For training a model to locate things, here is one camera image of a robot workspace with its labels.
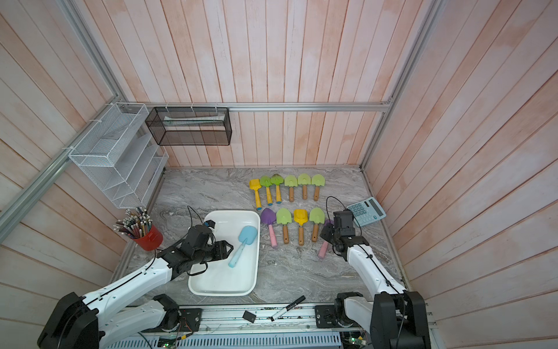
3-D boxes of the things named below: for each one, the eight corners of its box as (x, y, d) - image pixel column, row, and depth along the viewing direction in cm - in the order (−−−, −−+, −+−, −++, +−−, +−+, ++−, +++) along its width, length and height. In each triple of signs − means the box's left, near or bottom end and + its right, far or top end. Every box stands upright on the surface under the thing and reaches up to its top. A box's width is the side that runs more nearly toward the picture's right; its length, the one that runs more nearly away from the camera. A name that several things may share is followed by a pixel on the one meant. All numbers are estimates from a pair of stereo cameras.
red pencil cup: (146, 250, 92) (133, 239, 83) (151, 237, 96) (139, 225, 87) (159, 250, 92) (147, 239, 83) (164, 237, 96) (153, 225, 87)
